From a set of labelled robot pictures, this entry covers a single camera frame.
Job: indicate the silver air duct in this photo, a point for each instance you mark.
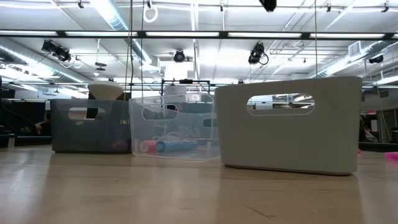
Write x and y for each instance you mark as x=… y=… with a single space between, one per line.
x=28 y=57
x=370 y=49
x=115 y=20

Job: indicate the red marker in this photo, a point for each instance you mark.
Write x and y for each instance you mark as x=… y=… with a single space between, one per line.
x=147 y=146

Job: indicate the clear plastic bin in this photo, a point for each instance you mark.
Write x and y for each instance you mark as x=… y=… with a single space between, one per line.
x=174 y=124

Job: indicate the person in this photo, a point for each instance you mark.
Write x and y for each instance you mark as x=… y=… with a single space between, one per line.
x=43 y=125

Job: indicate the blue marker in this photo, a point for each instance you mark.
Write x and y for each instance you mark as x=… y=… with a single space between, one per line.
x=177 y=146

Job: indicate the light grey plastic bin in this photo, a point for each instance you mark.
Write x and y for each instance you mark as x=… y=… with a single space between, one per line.
x=289 y=143

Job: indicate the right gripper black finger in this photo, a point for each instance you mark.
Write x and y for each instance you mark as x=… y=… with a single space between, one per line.
x=268 y=4

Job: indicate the black frame beam with lights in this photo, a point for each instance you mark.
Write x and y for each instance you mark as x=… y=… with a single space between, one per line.
x=223 y=34

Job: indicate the dark grey translucent bin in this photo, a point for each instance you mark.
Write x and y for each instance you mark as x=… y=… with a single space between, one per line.
x=90 y=137

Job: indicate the black rig-mounted camera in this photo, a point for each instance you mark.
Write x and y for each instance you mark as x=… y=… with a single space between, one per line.
x=57 y=52
x=179 y=56
x=256 y=53

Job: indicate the black ceiling spotlight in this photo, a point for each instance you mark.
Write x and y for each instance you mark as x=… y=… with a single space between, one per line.
x=376 y=59

